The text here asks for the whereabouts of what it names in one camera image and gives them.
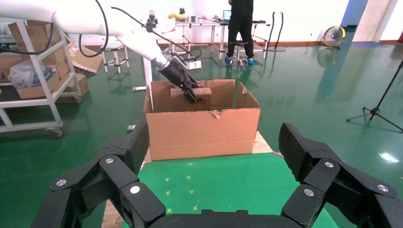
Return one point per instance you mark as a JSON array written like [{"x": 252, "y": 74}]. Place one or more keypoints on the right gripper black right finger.
[{"x": 340, "y": 192}]

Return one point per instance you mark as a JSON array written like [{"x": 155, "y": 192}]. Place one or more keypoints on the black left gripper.
[{"x": 176, "y": 74}]

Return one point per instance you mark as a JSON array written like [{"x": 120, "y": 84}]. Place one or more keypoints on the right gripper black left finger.
[{"x": 104, "y": 192}]

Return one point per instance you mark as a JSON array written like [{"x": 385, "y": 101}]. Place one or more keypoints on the small taped cardboard box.
[{"x": 179, "y": 99}]

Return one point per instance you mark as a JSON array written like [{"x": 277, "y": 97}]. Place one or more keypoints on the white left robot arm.
[{"x": 138, "y": 44}]

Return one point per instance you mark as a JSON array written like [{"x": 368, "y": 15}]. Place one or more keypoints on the large open cardboard carton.
[{"x": 201, "y": 135}]

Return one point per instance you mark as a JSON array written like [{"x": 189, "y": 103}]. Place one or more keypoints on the brown cardboard box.
[
  {"x": 81, "y": 86},
  {"x": 37, "y": 33},
  {"x": 34, "y": 91},
  {"x": 8, "y": 61}
]

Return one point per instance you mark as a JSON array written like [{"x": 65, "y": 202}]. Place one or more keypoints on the flattened cardboard sheet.
[{"x": 88, "y": 63}]

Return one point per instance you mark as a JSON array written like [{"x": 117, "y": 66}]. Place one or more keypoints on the black seat chrome stool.
[{"x": 238, "y": 43}]

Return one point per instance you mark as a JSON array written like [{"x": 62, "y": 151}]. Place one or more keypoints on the small grey floor object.
[{"x": 131, "y": 127}]

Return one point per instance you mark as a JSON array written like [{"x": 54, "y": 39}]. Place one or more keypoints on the yellow object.
[{"x": 176, "y": 16}]

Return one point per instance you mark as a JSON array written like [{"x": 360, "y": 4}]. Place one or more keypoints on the person in black clothes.
[{"x": 240, "y": 28}]

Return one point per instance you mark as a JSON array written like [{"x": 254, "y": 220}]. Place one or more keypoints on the black tripod stand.
[{"x": 374, "y": 110}]

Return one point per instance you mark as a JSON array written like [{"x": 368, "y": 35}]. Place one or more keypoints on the green table cloth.
[{"x": 220, "y": 182}]

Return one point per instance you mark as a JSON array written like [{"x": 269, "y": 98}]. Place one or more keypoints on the black round base stand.
[{"x": 275, "y": 48}]

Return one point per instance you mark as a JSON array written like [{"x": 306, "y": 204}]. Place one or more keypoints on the white wheeled shelf rack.
[{"x": 34, "y": 102}]

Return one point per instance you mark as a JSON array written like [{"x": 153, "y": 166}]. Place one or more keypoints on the clear plastic bag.
[{"x": 23, "y": 74}]

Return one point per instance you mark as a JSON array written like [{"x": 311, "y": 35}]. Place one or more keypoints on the yellow floor fan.
[{"x": 333, "y": 36}]

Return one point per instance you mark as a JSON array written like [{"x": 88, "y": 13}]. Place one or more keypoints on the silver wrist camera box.
[{"x": 193, "y": 64}]

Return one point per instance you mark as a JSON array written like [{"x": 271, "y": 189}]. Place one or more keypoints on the white metal table leg frame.
[{"x": 147, "y": 72}]

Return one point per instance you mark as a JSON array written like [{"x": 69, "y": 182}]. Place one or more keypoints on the white tube frame table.
[{"x": 201, "y": 22}]

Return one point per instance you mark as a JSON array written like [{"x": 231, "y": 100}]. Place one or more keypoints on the small white frame stool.
[{"x": 115, "y": 47}]

